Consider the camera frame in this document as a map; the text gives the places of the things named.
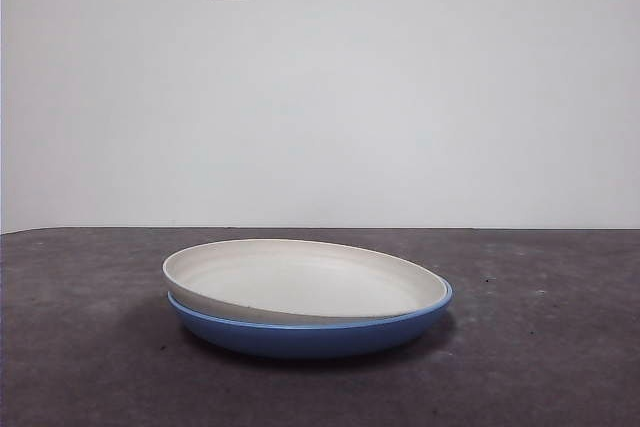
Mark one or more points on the white round plate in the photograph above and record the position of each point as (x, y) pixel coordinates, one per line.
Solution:
(300, 282)

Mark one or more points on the blue round plate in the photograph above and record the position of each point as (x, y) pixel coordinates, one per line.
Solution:
(300, 342)

